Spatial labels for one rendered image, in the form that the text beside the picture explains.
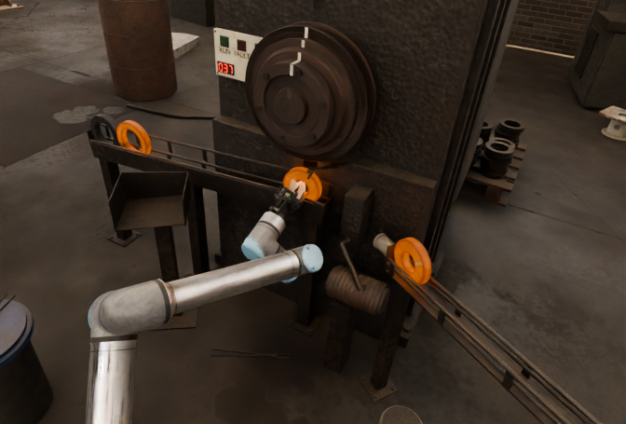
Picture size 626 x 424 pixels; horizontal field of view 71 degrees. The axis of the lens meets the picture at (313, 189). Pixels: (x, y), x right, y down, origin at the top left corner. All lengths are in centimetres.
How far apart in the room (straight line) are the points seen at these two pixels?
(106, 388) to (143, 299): 25
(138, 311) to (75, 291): 134
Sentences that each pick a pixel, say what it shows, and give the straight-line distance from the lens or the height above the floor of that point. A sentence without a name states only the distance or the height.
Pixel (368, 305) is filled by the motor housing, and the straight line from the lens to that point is 165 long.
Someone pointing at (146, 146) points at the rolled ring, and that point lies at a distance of 219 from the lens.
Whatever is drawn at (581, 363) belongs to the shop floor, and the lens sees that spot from 248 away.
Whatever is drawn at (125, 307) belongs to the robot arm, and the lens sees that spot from 121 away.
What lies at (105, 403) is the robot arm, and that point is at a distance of 132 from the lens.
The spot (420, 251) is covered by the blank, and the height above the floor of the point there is 78.
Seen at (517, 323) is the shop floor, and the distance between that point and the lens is 249.
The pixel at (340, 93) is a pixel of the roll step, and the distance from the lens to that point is 141.
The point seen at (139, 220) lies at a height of 59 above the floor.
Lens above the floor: 169
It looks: 34 degrees down
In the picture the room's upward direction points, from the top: 5 degrees clockwise
